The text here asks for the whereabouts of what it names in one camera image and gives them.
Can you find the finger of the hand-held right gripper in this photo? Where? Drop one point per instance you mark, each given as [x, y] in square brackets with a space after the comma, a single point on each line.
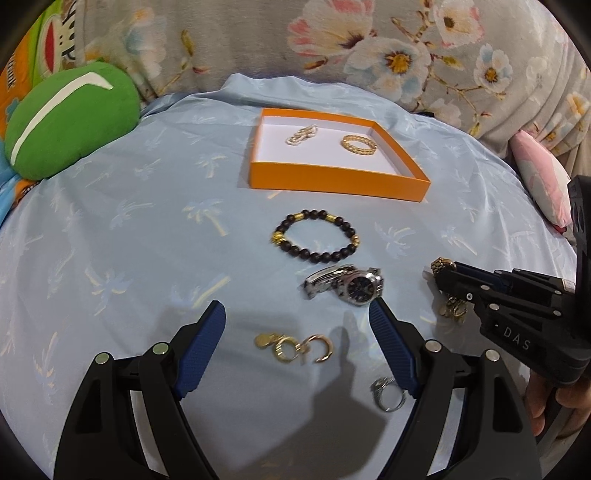
[466, 288]
[503, 280]

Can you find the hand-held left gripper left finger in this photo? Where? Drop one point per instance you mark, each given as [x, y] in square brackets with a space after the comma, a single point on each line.
[203, 350]

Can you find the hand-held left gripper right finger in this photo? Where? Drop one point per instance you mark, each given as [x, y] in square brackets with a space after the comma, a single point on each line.
[392, 350]

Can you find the gold wristwatch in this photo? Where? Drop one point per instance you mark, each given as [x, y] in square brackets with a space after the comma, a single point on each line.
[455, 310]

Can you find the rose gold hoop earring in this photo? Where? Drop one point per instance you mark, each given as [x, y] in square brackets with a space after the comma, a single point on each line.
[327, 348]

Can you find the silver wristwatch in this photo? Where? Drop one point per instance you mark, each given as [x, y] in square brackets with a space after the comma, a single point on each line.
[355, 284]

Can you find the gold disc charm earring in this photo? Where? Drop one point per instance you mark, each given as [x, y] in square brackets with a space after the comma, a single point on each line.
[282, 353]

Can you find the orange shallow cardboard box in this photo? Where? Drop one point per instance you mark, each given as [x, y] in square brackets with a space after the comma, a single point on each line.
[323, 152]

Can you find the person's right hand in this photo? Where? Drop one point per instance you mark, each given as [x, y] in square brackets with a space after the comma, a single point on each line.
[538, 401]

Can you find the pink patterned pillow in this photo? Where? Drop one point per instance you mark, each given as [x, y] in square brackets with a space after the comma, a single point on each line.
[540, 170]

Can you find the light blue palm-print sheet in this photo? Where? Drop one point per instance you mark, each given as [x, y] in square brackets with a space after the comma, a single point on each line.
[138, 240]

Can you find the green plush pillow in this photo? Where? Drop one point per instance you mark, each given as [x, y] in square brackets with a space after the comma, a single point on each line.
[69, 124]

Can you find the grey floral blanket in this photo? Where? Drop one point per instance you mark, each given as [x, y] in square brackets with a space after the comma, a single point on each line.
[277, 37]

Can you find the orange cartoon print cloth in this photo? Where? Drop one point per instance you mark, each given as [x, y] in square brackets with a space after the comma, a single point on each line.
[18, 60]

